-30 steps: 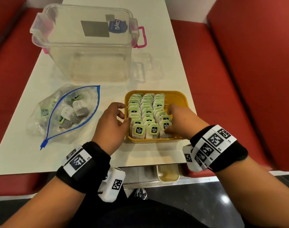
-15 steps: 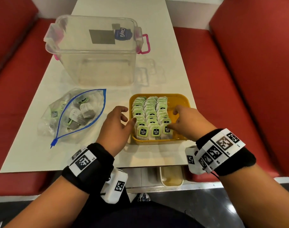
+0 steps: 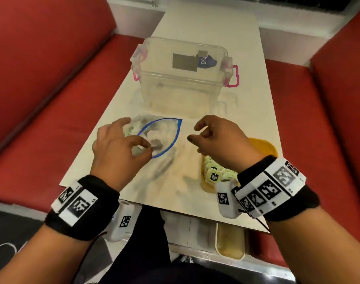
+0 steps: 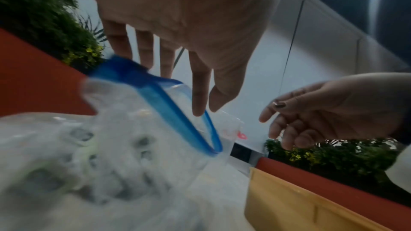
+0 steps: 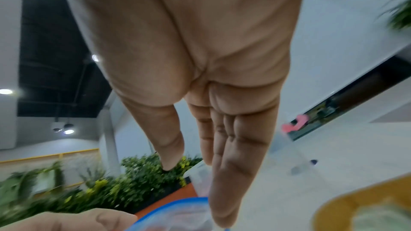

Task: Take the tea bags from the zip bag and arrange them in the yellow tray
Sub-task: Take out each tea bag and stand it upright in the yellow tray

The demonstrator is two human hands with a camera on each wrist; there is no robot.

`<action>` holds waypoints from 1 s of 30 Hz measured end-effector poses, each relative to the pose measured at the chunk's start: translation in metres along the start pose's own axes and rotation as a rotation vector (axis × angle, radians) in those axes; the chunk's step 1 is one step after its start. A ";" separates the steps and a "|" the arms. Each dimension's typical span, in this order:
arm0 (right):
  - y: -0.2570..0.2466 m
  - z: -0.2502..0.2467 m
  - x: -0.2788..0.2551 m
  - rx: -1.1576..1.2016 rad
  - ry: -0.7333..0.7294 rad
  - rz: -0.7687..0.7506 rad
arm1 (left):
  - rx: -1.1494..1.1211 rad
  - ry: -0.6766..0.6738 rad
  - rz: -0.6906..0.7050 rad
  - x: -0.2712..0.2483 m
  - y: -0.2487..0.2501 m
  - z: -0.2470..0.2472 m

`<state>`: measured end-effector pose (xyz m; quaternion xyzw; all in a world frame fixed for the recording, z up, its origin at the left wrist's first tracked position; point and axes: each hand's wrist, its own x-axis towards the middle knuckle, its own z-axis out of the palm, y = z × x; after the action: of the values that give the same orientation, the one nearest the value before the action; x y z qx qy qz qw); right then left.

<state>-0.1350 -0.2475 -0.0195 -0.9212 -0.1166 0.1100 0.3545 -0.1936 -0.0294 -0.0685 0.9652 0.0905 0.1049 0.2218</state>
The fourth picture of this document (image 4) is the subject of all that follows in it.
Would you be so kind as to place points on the person's right hand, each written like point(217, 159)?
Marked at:
point(346, 108)

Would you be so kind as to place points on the person's left hand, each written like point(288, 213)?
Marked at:
point(192, 9)

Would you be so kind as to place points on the clear zip bag blue seal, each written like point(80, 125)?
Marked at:
point(144, 85)

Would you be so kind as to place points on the yellow tray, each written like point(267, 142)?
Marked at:
point(289, 207)

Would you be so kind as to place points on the white sachets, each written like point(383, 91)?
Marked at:
point(80, 148)

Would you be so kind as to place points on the red bench seat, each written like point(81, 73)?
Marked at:
point(353, 199)
point(32, 85)

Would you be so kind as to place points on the dark glass window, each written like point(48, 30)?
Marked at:
point(244, 154)

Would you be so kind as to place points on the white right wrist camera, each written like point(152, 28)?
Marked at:
point(403, 171)

